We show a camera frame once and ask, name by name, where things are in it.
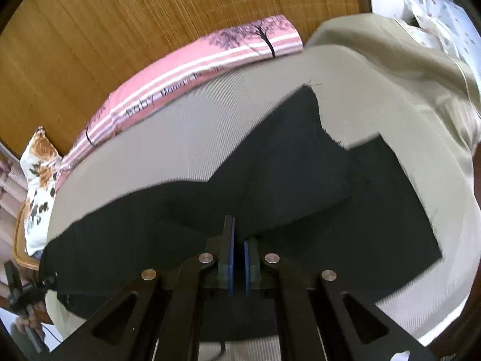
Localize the black denim pants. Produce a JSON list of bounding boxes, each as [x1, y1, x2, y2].
[[39, 86, 442, 319]]

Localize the person's left hand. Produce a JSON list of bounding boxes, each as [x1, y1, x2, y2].
[[15, 301, 46, 340]]

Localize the rattan chair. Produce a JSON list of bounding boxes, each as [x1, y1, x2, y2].
[[13, 201, 39, 271]]

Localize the beige striped curtain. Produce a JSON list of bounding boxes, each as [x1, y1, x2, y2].
[[0, 153, 27, 298]]

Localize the floral white orange pillow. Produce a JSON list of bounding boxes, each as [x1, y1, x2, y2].
[[20, 126, 62, 256]]

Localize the beige mesh bed mat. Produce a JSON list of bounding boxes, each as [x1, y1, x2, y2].
[[45, 44, 479, 361]]

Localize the beige folded blanket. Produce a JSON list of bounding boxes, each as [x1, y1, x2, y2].
[[304, 12, 481, 211]]

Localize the pink striped long pillow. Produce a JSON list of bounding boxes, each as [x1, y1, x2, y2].
[[55, 15, 303, 189]]

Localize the woven bamboo headboard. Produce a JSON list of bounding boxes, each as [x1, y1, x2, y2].
[[1, 0, 371, 156]]

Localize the white dotted cloth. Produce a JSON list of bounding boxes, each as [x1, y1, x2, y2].
[[405, 0, 480, 84]]

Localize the black cable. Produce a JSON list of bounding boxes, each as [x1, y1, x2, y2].
[[41, 322, 63, 343]]

